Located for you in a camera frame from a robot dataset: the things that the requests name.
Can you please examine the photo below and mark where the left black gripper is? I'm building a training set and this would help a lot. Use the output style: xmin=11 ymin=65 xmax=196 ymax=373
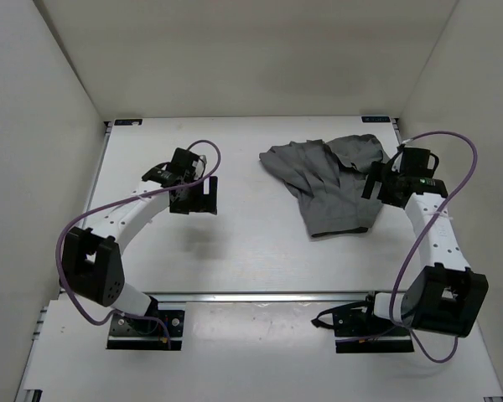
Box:
xmin=171 ymin=173 xmax=219 ymax=214

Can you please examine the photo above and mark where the grey pleated skirt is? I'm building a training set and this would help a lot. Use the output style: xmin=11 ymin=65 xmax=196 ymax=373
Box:
xmin=259 ymin=134 xmax=389 ymax=238

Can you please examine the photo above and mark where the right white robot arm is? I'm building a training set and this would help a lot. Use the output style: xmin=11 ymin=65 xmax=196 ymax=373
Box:
xmin=359 ymin=146 xmax=489 ymax=338

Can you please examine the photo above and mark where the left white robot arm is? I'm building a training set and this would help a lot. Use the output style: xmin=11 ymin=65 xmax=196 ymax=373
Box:
xmin=57 ymin=147 xmax=218 ymax=333

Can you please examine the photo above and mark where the right blue corner label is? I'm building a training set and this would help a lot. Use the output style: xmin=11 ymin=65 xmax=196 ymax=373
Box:
xmin=361 ymin=116 xmax=391 ymax=123

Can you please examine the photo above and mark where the blue corner label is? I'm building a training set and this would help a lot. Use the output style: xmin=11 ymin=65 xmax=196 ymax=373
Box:
xmin=113 ymin=119 xmax=143 ymax=126
xmin=361 ymin=116 xmax=391 ymax=123

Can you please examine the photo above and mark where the left blue corner label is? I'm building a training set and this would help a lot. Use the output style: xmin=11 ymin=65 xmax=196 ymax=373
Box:
xmin=113 ymin=119 xmax=143 ymax=126

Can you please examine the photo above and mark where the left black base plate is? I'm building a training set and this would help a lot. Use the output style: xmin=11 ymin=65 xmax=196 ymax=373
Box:
xmin=106 ymin=303 xmax=185 ymax=352

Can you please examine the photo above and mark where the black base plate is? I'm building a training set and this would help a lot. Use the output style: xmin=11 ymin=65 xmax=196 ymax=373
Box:
xmin=311 ymin=297 xmax=414 ymax=354
xmin=106 ymin=303 xmax=185 ymax=352

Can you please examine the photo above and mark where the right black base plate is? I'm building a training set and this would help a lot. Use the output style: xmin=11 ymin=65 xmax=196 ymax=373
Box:
xmin=311 ymin=297 xmax=414 ymax=354

